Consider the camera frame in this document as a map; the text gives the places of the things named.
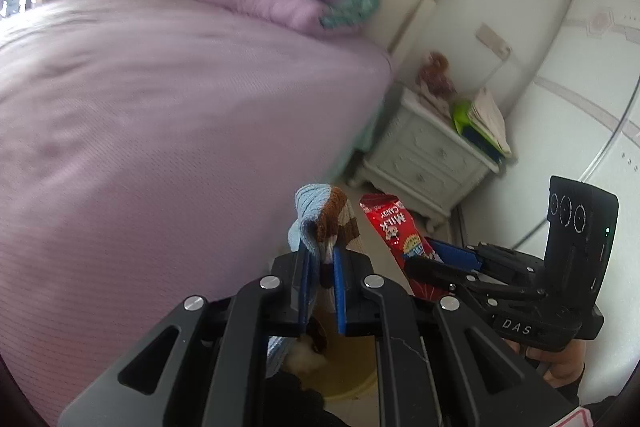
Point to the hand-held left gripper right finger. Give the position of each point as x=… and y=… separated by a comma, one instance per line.
x=341, y=294

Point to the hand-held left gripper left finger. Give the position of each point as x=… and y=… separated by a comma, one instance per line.
x=304, y=292

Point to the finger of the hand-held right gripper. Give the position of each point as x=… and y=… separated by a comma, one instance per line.
x=455, y=254
x=435, y=274

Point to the red candy packet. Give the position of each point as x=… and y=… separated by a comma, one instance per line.
x=395, y=227

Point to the white tissue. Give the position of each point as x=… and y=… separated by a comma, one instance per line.
x=302, y=359

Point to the yellow bin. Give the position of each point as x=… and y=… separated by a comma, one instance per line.
x=350, y=372

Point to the blue brown striped sock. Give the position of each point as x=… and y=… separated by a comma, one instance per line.
x=312, y=207

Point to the person's right hand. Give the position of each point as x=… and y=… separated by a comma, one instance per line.
x=555, y=369

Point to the white carved nightstand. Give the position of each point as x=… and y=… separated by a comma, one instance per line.
x=425, y=157

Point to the stack of books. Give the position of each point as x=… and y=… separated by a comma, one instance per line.
x=490, y=117

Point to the curly-haired doll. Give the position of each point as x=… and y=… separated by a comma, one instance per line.
x=436, y=77

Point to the white wardrobe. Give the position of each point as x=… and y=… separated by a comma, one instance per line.
x=575, y=82

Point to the wall switch panel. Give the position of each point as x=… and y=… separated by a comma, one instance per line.
x=492, y=38

